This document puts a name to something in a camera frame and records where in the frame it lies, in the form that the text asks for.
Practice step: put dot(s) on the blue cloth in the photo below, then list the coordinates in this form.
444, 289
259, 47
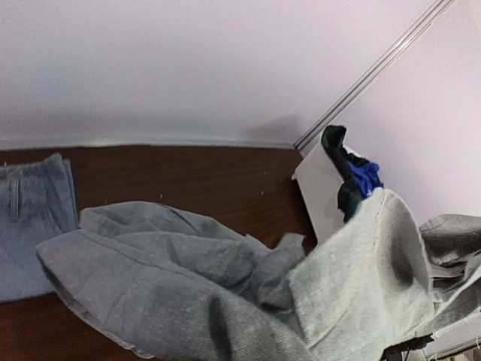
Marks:
366, 178

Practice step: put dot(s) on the dark green plaid garment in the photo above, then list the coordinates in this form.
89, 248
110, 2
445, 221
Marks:
349, 195

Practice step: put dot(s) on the right aluminium post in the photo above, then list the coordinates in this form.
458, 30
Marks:
401, 45

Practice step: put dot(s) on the grey shirt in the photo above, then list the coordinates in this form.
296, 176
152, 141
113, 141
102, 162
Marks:
167, 283

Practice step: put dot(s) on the light blue denim skirt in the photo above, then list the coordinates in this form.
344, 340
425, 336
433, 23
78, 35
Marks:
38, 203

